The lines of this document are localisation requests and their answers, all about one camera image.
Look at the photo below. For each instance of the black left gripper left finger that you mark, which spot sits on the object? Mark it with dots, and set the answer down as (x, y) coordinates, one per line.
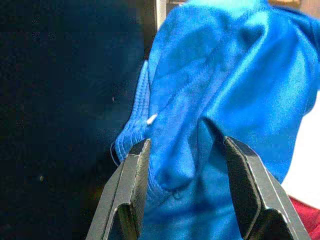
(125, 195)

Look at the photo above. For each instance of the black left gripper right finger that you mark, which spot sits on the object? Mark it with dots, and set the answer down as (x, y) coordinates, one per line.
(257, 200)

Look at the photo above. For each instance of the blue shirt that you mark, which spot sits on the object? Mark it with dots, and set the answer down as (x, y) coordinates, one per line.
(212, 75)

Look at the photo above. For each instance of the red cloth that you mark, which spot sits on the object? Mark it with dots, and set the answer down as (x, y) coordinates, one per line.
(307, 220)

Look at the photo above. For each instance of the white cloth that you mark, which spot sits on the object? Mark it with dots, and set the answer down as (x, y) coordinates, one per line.
(305, 155)

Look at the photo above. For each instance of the beige door frame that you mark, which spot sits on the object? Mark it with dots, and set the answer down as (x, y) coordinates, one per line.
(155, 25)

